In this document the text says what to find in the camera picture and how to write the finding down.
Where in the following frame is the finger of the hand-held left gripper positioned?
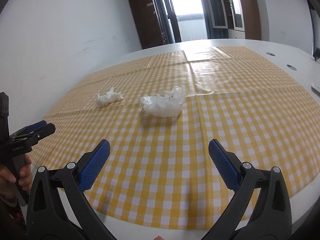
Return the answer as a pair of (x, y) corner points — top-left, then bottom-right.
(15, 120), (48, 136)
(10, 123), (56, 148)

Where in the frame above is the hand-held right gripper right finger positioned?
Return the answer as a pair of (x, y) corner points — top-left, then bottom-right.
(200, 139), (293, 240)

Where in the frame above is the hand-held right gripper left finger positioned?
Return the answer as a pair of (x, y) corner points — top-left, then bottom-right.
(26, 139), (118, 240)

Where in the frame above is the white plastic bag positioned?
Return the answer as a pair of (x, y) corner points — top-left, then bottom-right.
(139, 86), (186, 118)

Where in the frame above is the person's left forearm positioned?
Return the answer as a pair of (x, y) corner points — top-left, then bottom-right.
(0, 192), (27, 240)

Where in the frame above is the person's left hand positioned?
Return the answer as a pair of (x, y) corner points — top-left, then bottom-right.
(0, 155), (33, 200)

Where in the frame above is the yellow checked tablecloth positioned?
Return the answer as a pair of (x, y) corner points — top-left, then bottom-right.
(32, 45), (320, 230)

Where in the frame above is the crumpled white tissue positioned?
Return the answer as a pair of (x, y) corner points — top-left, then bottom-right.
(97, 87), (124, 109)

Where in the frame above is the dark brown wardrobe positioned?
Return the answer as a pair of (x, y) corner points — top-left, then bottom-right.
(126, 0), (173, 50)

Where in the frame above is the brown cabinet with glass doors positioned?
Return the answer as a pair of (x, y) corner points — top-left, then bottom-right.
(206, 0), (262, 41)

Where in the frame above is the glass balcony door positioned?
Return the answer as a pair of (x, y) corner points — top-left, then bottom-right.
(160, 0), (208, 43)

